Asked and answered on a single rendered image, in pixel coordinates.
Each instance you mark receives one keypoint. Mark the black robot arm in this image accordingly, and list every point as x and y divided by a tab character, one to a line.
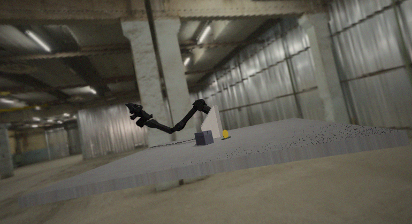
199	105

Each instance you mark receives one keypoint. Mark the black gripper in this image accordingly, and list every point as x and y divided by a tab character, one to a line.
134	109

